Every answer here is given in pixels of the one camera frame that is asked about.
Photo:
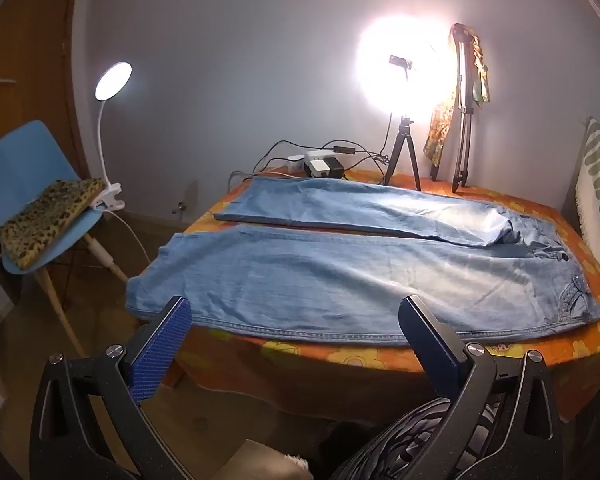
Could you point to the light blue denim pants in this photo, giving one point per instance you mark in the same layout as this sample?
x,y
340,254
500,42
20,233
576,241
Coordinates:
x,y
330,280

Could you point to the green orange patterned scarf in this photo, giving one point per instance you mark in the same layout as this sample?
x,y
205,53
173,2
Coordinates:
x,y
440,125

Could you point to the wooden door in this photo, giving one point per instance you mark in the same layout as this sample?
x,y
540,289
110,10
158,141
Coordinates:
x,y
30,60

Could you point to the folded black tripod stand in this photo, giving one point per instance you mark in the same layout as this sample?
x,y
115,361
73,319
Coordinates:
x,y
464,110

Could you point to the blue chair with wooden legs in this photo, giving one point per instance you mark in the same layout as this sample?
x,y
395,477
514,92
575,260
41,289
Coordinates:
x,y
25,160

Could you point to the white clip-on desk lamp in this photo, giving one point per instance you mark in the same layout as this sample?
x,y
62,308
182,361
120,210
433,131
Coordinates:
x,y
114,79

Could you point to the white charger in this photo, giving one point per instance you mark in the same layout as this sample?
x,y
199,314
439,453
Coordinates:
x,y
318,168

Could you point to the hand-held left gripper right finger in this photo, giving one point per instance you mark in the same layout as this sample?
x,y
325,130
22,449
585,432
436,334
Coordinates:
x,y
430,355

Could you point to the metal doorstop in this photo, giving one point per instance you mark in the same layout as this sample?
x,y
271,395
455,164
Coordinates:
x,y
180,208

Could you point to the black power adapter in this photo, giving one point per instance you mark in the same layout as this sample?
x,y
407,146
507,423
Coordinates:
x,y
335,166

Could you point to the white power strip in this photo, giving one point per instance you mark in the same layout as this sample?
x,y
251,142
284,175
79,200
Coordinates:
x,y
297,159

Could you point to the leopard print cushion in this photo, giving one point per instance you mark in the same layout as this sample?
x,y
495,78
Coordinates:
x,y
45,220

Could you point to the orange floral tablecloth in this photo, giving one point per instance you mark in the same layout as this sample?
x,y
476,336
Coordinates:
x,y
330,370

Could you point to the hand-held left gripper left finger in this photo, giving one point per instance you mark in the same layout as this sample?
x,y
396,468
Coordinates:
x,y
160,350

